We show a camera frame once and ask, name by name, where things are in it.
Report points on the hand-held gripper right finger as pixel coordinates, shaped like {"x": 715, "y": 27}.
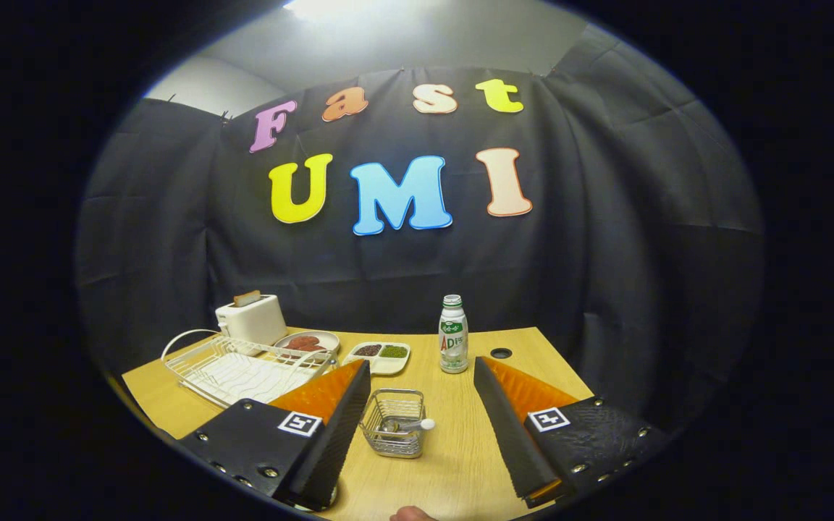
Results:
{"x": 507, "y": 434}

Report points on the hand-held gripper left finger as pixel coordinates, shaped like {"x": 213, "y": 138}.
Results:
{"x": 334, "y": 434}

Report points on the white divided dish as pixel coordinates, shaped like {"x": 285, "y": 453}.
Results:
{"x": 388, "y": 367}

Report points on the beige round plate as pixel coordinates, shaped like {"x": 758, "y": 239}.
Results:
{"x": 326, "y": 338}

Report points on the brown meat patty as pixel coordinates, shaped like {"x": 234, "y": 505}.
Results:
{"x": 301, "y": 340}
{"x": 312, "y": 348}

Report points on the pile of brown beans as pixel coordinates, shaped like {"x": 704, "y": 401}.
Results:
{"x": 368, "y": 350}

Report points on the pile of green beans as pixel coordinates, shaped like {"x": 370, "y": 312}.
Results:
{"x": 394, "y": 352}

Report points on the white drink bottle green cap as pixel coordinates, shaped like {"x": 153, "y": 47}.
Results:
{"x": 453, "y": 347}

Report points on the white toaster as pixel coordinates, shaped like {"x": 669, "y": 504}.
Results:
{"x": 254, "y": 322}

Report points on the toast slice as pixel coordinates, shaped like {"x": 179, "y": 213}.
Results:
{"x": 247, "y": 297}

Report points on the black backdrop cloth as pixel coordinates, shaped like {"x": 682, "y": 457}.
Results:
{"x": 605, "y": 253}

